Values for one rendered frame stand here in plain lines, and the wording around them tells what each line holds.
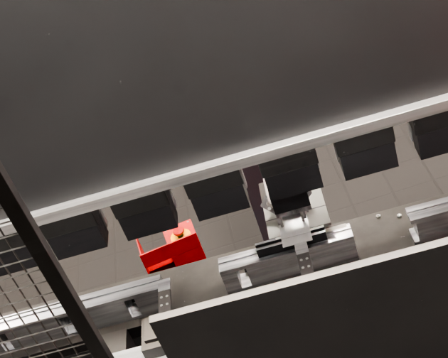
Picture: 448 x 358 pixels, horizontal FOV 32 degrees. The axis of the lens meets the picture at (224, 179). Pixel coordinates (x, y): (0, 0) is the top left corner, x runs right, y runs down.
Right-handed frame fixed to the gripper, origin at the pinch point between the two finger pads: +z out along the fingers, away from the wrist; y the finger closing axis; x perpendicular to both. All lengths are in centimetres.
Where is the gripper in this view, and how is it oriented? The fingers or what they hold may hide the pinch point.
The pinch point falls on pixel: (291, 218)
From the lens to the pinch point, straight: 221.6
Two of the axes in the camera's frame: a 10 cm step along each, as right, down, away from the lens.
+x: 1.2, 0.4, 9.9
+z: 2.6, 9.6, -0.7
